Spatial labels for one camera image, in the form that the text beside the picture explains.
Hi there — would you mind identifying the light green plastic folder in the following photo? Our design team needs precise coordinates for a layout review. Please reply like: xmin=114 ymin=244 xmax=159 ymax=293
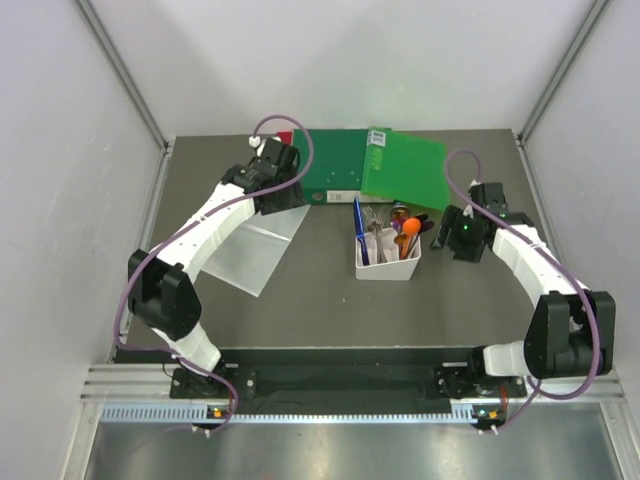
xmin=361 ymin=128 xmax=451 ymax=211

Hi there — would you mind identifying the orange plastic spoon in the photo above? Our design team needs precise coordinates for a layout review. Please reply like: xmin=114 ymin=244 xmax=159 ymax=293
xmin=400 ymin=217 xmax=421 ymax=243

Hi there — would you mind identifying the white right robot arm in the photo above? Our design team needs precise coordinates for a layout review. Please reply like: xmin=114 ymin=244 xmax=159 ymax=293
xmin=430 ymin=180 xmax=616 ymax=400

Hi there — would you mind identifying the red folder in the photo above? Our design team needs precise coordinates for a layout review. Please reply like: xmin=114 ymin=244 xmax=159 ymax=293
xmin=276 ymin=131 xmax=293 ymax=145

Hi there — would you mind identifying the clear mesh zip pouch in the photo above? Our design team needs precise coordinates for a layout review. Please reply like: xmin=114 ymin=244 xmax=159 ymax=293
xmin=202 ymin=205 xmax=310 ymax=297

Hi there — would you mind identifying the white divided plastic container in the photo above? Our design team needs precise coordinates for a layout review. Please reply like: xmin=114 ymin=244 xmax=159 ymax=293
xmin=354 ymin=233 xmax=422 ymax=281

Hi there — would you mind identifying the grey slotted cable duct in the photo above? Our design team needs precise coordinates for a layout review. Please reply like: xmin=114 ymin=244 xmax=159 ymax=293
xmin=100 ymin=403 xmax=478 ymax=424

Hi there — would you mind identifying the dark blue table knife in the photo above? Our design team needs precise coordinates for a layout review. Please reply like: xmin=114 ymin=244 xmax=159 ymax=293
xmin=353 ymin=198 xmax=370 ymax=266

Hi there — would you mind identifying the black iridescent spoon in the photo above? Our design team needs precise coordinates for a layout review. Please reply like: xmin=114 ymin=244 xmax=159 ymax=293
xmin=407 ymin=213 xmax=435 ymax=257

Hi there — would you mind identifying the copper spoon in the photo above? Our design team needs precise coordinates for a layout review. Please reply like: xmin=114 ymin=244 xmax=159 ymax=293
xmin=394 ymin=233 xmax=409 ymax=260

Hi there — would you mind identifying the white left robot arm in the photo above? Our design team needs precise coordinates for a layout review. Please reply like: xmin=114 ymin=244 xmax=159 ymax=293
xmin=127 ymin=136 xmax=304 ymax=397

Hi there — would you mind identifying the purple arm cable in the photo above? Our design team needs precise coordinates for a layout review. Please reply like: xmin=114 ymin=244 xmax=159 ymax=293
xmin=443 ymin=148 xmax=601 ymax=435
xmin=112 ymin=114 xmax=316 ymax=436

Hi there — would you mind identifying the dark green ring binder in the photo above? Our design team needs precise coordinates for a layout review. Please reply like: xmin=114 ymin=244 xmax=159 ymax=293
xmin=300 ymin=129 xmax=368 ymax=205

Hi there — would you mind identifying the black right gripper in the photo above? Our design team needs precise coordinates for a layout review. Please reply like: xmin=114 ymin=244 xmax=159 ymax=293
xmin=430 ymin=205 xmax=484 ymax=263

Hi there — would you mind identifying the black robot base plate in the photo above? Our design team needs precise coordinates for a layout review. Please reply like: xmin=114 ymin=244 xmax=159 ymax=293
xmin=168 ymin=362 xmax=506 ymax=403

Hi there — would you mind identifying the silver spoon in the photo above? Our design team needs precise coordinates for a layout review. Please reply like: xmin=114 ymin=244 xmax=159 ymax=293
xmin=390 ymin=207 xmax=411 ymax=224

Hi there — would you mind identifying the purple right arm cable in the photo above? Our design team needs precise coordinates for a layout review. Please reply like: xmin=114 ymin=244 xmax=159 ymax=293
xmin=443 ymin=148 xmax=601 ymax=435

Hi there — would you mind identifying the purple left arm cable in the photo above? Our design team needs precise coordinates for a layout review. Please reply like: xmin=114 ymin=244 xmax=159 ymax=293
xmin=112 ymin=114 xmax=316 ymax=436

